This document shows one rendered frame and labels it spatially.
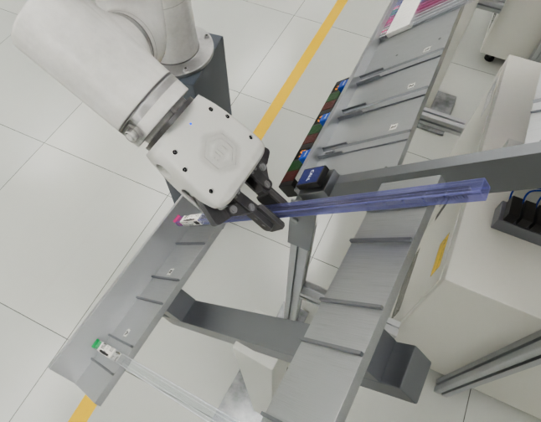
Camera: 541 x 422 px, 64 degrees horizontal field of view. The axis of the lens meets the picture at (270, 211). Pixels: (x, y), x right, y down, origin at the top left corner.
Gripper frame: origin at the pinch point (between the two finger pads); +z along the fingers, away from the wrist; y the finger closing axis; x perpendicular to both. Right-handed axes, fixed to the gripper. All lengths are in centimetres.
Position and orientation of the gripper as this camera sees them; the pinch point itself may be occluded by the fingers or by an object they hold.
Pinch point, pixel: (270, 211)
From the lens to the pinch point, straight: 51.2
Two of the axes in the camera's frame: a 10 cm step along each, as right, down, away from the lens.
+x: -4.9, 1.7, 8.5
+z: 7.2, 6.3, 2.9
